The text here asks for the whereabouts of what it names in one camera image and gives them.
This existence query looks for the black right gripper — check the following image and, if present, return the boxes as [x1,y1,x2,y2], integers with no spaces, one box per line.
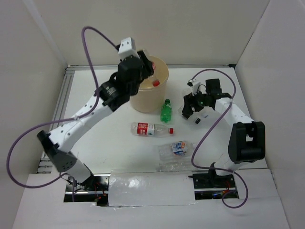
[182,88,210,115]

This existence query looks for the short red label bottle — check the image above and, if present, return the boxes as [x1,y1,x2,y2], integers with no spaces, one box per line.
[149,69,160,87]

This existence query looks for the clear bottle black label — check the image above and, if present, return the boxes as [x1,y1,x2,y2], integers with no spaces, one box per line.
[178,106,210,125]

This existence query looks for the clear bottle blue label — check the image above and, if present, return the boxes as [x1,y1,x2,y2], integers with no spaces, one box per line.
[157,140,197,161]

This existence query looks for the long red label bottle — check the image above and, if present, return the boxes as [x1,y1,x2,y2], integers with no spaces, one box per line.
[131,122,174,137]

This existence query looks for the clear bottle white cap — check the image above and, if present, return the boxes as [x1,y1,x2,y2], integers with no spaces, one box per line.
[182,87,193,98]

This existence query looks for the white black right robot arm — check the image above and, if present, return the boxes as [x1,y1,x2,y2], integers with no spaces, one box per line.
[182,79,265,187]

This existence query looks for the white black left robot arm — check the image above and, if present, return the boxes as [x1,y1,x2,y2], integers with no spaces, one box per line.
[37,50,154,190]

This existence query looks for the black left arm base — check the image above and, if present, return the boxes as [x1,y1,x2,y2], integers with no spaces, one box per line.
[63,174,110,207]

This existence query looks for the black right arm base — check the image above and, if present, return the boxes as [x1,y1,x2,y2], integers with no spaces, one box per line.
[188,170,239,200]

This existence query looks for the beige plastic bin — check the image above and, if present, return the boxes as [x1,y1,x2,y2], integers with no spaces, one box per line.
[130,56,169,113]

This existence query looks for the green plastic bottle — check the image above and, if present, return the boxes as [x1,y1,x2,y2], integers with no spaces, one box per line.
[160,99,172,123]

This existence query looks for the crushed clear bottle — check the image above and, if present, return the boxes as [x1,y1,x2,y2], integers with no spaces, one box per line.
[156,160,195,172]

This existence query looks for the white foil cover sheet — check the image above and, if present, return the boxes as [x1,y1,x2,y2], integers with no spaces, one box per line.
[108,172,196,207]

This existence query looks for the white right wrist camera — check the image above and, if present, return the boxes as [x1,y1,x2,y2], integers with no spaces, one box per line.
[187,79,201,96]

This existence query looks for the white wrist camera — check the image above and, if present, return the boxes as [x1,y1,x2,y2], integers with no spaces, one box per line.
[187,79,201,96]
[118,37,139,60]

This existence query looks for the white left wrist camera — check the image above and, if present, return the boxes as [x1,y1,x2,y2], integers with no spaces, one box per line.
[118,37,139,60]

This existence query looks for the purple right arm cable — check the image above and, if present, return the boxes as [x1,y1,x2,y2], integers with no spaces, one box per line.
[190,68,250,209]

